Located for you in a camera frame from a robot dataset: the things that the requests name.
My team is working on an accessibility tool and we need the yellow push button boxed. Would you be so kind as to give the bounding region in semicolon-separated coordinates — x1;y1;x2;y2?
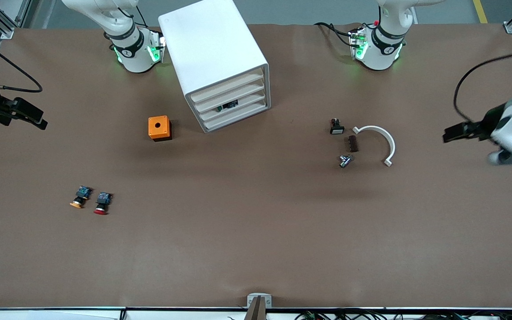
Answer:
69;185;93;209

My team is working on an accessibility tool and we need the red push button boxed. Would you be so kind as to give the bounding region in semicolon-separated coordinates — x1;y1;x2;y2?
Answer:
93;192;113;216

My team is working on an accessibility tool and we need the orange box with hole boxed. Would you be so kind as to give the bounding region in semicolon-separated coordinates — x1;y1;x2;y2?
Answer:
148;116;172;142

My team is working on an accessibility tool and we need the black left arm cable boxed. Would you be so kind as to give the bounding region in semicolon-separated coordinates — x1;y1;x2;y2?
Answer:
454;50;512;127

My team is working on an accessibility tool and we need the white curved bracket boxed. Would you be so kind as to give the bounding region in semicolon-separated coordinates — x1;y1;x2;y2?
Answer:
352;125;396;167

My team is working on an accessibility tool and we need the black base cable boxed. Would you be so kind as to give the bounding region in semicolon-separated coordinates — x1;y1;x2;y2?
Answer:
314;21;355;47

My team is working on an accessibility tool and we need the black cable bundle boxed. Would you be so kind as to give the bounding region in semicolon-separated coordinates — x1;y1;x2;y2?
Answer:
227;309;512;320

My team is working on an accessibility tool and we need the grey metal table bracket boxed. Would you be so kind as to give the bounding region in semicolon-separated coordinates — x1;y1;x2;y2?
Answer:
246;293;272;320

